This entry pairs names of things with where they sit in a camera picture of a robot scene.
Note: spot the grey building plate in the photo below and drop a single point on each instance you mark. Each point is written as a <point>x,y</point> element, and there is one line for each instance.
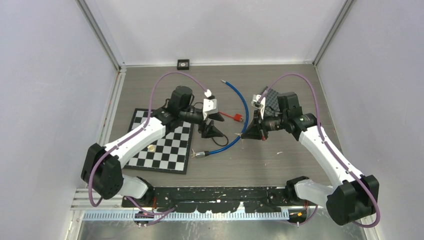
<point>271,103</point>

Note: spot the black white chessboard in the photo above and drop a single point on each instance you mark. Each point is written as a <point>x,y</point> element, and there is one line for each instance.
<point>170,155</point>

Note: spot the small black square device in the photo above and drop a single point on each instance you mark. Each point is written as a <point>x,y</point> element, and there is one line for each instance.
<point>183,64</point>

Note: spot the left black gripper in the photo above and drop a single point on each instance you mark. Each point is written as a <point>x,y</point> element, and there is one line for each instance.
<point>216,116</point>

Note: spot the aluminium frame rail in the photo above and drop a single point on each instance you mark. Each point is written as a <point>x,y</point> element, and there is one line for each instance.
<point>133,215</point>

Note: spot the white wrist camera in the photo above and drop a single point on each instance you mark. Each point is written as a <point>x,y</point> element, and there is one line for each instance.
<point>209,105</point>
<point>259,102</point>

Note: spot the blue cable lock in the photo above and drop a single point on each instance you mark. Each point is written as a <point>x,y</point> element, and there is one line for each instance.
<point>202,154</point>

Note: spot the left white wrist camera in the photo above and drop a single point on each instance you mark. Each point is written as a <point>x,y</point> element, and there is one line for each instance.
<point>209,105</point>

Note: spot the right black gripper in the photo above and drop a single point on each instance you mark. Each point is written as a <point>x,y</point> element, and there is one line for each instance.
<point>254,132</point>

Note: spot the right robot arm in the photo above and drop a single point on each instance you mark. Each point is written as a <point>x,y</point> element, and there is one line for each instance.
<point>351,195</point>

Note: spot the black cable padlock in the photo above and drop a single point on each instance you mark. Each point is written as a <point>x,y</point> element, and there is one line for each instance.
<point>221,141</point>

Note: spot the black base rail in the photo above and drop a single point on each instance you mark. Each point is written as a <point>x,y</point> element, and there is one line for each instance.
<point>259,199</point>

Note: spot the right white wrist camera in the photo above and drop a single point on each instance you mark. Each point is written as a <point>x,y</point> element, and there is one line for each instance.
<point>259,102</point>

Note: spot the red cable padlock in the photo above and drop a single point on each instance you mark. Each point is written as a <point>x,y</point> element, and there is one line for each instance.
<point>237,117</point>

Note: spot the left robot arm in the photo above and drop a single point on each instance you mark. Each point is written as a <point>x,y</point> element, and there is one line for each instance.
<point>102,169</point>

